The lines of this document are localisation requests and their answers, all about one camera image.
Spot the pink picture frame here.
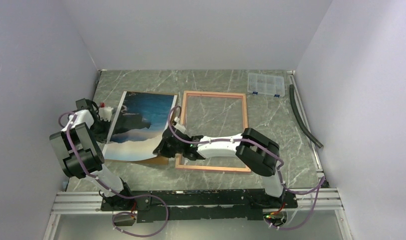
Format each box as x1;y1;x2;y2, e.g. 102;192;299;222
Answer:
175;90;251;173

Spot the seascape photo print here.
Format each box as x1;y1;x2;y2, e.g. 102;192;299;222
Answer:
102;91;178;163

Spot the clear acrylic sheet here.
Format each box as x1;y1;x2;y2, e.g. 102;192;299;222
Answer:
176;92;250;173

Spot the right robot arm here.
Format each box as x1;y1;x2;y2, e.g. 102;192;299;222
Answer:
153;128;286;208

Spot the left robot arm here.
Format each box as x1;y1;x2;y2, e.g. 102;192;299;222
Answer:
49;98;134;210

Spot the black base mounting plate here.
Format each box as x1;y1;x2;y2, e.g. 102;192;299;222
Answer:
101;188;297;223

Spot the clear plastic organizer box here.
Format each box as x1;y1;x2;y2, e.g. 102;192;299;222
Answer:
247;73;285;98

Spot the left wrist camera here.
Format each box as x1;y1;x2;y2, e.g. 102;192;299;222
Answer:
99;102;114;122

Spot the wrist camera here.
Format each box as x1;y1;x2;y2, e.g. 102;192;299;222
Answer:
173;117;186;134
99;102;114;122

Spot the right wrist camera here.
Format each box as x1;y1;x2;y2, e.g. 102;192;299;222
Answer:
173;117;186;134

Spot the black corrugated hose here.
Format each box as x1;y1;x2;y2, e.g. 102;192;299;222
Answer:
288;83;324;149

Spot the aluminium extrusion rail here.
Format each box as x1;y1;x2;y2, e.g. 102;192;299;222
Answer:
51;188;344;215

